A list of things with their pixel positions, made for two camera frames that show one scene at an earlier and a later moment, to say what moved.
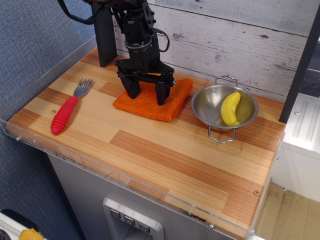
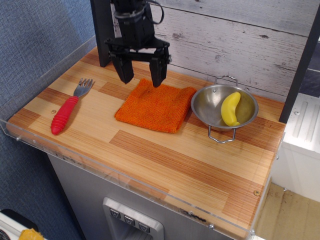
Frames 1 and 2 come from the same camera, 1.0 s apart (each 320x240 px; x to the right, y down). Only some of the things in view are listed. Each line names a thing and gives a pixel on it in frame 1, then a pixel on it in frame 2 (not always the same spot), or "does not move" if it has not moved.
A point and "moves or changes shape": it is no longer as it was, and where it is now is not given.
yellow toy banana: [228, 109] does not move
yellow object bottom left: [30, 234] does not move
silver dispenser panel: [125, 223] does not move
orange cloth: [146, 104] moves or changes shape
